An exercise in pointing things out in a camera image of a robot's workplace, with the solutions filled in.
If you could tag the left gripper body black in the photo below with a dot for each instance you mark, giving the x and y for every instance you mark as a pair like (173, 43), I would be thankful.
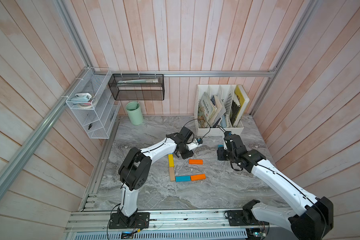
(184, 152)

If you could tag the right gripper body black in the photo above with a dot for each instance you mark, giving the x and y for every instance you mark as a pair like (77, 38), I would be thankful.
(224, 155)

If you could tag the orange block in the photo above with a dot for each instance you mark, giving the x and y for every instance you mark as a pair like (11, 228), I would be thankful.
(198, 177)
(195, 162)

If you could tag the long yellow block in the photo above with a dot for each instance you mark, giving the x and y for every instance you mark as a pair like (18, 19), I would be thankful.
(171, 161)

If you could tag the natural wood block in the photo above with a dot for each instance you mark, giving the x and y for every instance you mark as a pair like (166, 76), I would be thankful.
(172, 174)

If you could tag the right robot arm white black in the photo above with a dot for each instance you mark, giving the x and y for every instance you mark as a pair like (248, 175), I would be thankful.
(307, 216)

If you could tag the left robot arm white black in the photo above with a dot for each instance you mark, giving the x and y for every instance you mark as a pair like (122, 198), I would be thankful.
(135, 169)

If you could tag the illustrated children's book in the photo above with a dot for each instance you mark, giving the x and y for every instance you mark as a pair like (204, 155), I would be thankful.
(206, 110)

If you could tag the white file organizer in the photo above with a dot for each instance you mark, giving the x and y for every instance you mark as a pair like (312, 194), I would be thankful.
(223, 98)

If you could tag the yellow cover book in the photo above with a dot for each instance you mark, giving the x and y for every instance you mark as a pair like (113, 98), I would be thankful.
(241, 101)

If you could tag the green plastic cup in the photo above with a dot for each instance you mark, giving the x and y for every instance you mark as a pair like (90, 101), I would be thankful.
(134, 113)

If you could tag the paper in mesh basket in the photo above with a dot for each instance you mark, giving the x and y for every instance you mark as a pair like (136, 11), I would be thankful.
(140, 81)

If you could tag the tape dispenser on shelf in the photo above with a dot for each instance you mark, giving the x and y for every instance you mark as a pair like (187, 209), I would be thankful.
(84, 100)

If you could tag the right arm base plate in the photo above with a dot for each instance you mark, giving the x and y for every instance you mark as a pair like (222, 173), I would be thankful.
(242, 218)

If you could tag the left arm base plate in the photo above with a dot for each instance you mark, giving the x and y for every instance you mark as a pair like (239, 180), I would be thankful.
(135, 221)

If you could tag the black mesh wall basket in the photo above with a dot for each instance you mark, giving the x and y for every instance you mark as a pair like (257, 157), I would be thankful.
(137, 92)

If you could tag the white wire wall shelf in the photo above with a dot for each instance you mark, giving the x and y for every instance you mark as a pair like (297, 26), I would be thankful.
(97, 121)

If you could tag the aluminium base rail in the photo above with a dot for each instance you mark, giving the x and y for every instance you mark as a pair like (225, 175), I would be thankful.
(161, 220)

